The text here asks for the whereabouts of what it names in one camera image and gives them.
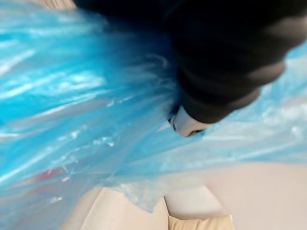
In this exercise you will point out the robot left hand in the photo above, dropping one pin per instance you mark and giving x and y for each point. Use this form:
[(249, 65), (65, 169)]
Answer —
[(223, 60)]

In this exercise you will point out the beige cushion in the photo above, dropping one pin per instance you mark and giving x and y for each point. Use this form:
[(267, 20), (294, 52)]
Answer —
[(199, 222)]

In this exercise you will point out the red item inside bag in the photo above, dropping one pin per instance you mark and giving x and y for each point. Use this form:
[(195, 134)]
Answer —
[(51, 173)]

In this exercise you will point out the blue plastic trash bag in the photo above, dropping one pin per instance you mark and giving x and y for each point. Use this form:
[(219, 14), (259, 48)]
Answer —
[(72, 95)]

